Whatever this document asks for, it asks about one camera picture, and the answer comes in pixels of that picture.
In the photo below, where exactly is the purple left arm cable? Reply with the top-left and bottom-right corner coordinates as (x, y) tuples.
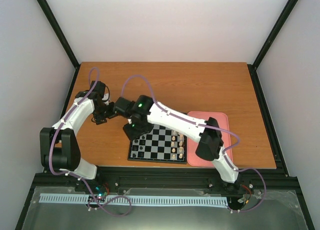
(49, 66), (133, 217)

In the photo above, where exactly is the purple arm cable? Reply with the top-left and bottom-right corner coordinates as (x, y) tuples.
(120, 74), (267, 214)
(49, 66), (133, 217)

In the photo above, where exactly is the black and white chessboard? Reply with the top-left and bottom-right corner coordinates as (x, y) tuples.
(127, 125), (187, 164)

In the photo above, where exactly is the light blue cable duct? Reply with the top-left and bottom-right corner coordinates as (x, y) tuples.
(38, 193), (228, 208)

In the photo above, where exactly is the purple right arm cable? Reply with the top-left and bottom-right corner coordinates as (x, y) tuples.
(120, 74), (267, 214)

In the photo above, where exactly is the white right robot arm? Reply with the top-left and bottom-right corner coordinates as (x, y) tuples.
(113, 95), (241, 192)

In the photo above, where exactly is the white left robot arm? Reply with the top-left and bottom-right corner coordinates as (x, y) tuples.
(39, 81), (116, 192)

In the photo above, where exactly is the pink plastic tray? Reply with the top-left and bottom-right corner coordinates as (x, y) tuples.
(186, 111), (232, 168)

